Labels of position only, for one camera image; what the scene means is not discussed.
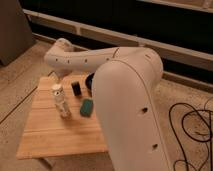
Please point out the black ceramic cup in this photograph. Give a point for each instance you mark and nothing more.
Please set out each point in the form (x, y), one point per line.
(76, 88)

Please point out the dark bowl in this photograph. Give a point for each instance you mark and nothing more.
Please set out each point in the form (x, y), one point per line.
(88, 82)

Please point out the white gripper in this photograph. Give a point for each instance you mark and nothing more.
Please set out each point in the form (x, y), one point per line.
(60, 74)

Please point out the wooden table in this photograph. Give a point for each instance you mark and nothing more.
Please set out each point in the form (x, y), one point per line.
(46, 134)

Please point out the clear plastic bottle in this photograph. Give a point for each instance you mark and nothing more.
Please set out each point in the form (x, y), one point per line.
(60, 101)

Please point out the teal eraser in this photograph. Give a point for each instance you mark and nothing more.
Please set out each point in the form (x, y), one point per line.
(86, 108)

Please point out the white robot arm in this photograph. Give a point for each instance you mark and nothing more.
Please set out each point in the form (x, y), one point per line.
(123, 95)

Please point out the grey cabinet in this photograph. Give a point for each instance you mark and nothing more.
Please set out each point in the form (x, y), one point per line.
(15, 33)

